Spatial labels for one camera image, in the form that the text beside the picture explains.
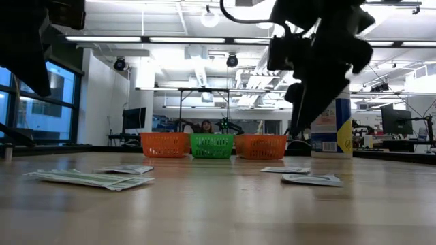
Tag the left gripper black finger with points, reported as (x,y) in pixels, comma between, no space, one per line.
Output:
(41,73)
(22,71)

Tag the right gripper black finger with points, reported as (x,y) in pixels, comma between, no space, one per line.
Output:
(320,98)
(294,102)

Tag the white square pad packet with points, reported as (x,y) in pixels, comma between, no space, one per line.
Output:
(126,169)
(311,179)

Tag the black background robot arm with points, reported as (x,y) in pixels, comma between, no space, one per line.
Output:
(364,131)
(299,143)
(230,126)

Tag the large room window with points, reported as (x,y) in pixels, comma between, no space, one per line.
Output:
(58,109)

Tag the white wipes canister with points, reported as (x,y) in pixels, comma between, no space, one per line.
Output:
(337,136)

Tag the orange plastic basket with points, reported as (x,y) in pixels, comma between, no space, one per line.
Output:
(163,144)
(260,146)

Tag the black ceiling spotlight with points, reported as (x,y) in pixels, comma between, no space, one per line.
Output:
(120,64)
(232,60)
(379,87)

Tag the black computer monitor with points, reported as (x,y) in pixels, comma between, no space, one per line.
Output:
(396,119)
(134,118)

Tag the person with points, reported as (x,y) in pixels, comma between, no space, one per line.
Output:
(204,126)

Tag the green plastic basket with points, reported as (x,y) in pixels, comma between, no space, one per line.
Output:
(211,146)

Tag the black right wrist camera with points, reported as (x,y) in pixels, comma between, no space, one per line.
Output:
(289,54)

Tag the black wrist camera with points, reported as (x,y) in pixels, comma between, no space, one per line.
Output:
(66,13)
(289,54)

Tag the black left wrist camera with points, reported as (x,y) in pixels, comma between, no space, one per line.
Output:
(66,13)

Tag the black aluminium rig frame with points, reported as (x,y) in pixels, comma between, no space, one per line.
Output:
(68,149)

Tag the black background rig frame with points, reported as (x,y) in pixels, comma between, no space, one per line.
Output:
(180,109)

